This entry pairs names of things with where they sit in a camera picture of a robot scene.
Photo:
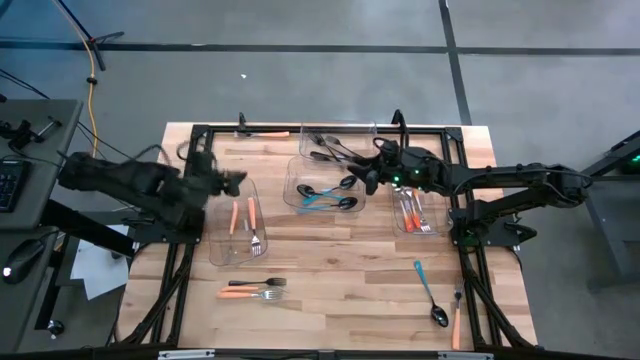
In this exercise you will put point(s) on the clear plastic bin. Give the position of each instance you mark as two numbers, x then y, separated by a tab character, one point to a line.
295	170
360	130
220	250
442	220

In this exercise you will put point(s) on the black tripod stand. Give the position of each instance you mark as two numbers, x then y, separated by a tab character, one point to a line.
95	41

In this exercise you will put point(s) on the silver forks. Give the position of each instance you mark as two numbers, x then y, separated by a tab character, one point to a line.
270	281

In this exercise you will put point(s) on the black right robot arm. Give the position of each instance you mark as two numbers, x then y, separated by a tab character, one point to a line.
500	177

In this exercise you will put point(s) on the black spoon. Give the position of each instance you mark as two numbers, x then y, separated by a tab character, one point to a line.
320	156

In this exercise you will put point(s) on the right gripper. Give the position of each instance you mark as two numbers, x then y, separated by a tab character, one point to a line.
400	170

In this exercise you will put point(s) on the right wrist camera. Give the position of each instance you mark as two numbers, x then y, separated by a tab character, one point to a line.
391	148

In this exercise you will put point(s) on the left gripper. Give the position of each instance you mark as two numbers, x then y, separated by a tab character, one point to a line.
212	182

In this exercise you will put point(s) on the black caster wheel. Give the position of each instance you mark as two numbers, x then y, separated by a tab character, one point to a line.
56	328

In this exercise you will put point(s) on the black computer mouse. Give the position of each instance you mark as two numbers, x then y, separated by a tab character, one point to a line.
22	260

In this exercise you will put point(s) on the silver bracket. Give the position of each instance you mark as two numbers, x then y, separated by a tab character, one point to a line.
185	355
465	356

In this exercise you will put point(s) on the white paper sheets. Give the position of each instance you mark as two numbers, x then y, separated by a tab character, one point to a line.
95	270

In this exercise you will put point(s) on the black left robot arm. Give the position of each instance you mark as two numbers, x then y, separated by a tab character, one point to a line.
125	182

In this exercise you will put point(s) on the black clamp tool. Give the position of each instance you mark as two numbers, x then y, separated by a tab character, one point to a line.
21	135

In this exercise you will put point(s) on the black keyboard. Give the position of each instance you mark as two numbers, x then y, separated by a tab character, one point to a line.
10	185

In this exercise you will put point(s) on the black metal table frame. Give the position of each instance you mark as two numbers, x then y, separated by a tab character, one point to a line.
454	132

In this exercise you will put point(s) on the grey metal cart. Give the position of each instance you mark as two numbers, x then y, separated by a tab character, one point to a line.
632	165

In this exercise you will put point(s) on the wooden utensil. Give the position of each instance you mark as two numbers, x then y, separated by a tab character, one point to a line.
233	215

